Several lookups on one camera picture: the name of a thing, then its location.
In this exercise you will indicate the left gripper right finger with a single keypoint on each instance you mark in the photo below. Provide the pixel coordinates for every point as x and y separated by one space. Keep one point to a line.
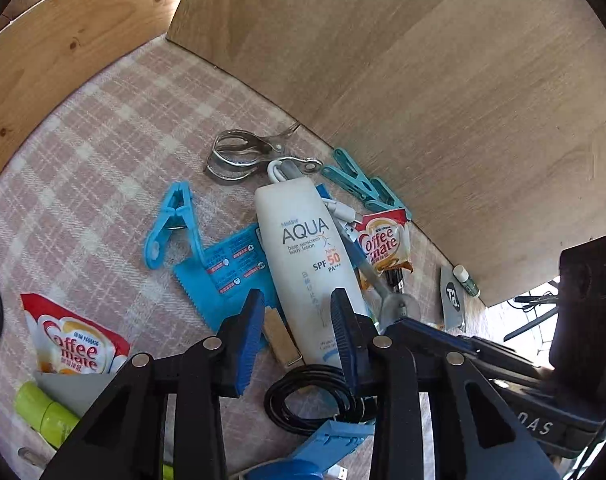
475 433

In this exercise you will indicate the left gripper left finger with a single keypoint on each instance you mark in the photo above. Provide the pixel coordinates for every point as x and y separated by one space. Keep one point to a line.
121 436

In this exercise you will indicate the lime green bottle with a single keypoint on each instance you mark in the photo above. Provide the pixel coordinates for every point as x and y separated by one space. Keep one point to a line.
53 421

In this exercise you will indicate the wooden clothespin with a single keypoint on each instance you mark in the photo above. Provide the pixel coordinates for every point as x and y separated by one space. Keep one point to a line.
280 341

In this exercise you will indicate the white Aqua sunscreen tube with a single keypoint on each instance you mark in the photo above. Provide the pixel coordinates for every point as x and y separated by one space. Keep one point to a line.
308 261

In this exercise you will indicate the coffee mate sachet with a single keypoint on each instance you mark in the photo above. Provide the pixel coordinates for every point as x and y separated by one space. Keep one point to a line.
385 238
68 344

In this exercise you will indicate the grey T3 pouch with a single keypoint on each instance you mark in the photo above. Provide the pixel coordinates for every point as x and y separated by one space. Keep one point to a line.
452 300

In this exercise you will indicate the metal spoon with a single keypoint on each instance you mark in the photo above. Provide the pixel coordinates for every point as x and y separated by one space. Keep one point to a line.
395 306

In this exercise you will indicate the small green white tube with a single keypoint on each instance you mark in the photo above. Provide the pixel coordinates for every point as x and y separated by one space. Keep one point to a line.
463 276

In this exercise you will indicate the blue serrated sachet pack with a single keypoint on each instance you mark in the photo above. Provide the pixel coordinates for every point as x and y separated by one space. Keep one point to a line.
218 282

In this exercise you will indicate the plaid pink tablecloth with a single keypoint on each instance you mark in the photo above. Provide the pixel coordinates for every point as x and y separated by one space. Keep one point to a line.
79 198

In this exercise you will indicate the blue plastic clothespin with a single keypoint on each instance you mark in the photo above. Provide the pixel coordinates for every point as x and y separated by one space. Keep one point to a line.
176 213

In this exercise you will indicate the teal clothespin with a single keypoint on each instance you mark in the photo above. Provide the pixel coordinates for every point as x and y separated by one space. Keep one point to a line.
372 192

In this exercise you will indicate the metal spring clamp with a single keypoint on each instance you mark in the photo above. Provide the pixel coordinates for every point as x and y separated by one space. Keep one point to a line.
236 154

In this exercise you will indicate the wooden divider board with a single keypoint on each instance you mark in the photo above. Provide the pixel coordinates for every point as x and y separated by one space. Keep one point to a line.
487 117

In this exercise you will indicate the pine wood back panel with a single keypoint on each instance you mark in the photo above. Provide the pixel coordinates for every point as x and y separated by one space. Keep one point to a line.
56 46

